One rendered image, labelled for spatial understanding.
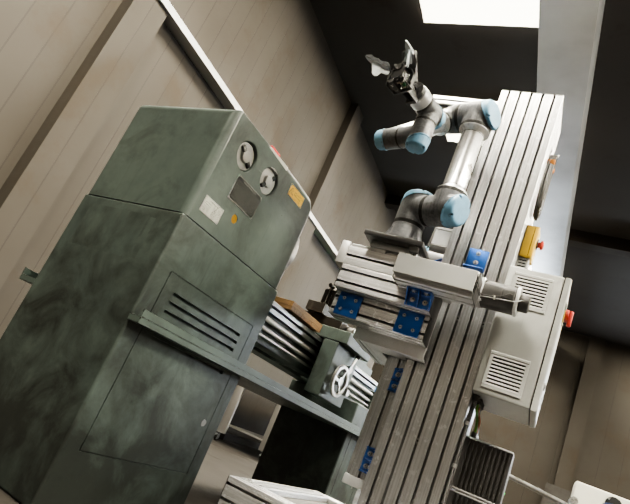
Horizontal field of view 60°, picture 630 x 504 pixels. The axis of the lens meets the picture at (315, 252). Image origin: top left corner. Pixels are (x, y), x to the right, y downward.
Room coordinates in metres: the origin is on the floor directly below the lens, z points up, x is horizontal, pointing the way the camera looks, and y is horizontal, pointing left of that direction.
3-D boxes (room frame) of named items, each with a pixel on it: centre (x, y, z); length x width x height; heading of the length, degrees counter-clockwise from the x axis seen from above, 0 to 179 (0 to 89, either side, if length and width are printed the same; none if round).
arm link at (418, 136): (1.64, -0.16, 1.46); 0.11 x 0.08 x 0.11; 41
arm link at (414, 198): (1.90, -0.29, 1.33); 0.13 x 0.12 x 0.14; 41
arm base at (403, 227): (1.90, -0.28, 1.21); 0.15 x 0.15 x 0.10
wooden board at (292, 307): (2.53, 0.06, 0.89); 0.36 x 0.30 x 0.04; 56
